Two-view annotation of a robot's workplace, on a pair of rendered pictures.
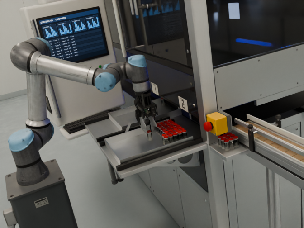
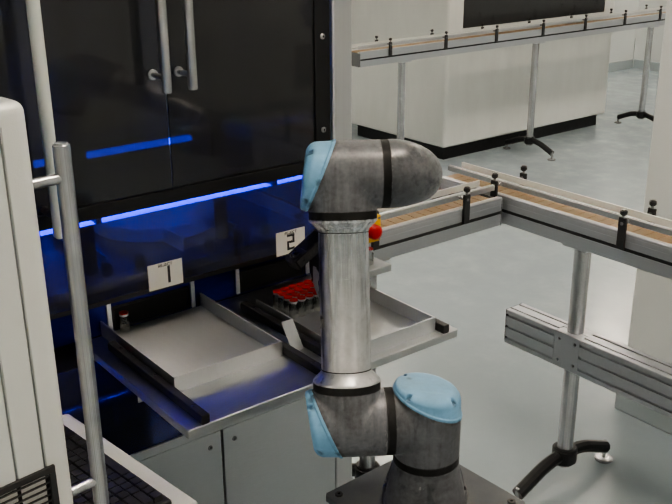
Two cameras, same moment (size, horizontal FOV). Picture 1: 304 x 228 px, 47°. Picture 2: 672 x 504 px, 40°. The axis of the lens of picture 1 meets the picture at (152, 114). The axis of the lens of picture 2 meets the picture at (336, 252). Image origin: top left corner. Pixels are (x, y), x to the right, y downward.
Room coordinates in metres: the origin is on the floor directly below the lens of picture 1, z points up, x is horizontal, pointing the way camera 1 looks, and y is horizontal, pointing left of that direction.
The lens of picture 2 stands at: (2.11, 1.90, 1.79)
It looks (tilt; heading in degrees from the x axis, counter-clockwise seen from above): 21 degrees down; 251
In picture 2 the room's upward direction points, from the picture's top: straight up
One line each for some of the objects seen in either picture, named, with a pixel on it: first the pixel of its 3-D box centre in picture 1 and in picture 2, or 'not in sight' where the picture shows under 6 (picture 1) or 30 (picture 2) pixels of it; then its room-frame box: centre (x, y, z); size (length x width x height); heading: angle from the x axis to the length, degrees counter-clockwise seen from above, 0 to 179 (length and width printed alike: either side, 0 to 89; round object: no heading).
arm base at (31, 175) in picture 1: (30, 168); (425, 474); (1.50, 0.62, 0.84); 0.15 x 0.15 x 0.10
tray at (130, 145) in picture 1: (147, 140); (343, 314); (1.45, 0.04, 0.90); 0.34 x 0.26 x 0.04; 108
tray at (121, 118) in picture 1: (144, 113); (189, 338); (1.81, 0.04, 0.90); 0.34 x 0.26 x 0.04; 109
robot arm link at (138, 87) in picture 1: (142, 85); not in sight; (1.48, 0.02, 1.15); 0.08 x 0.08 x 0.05
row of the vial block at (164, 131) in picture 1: (164, 133); (320, 299); (1.48, -0.04, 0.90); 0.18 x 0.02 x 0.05; 18
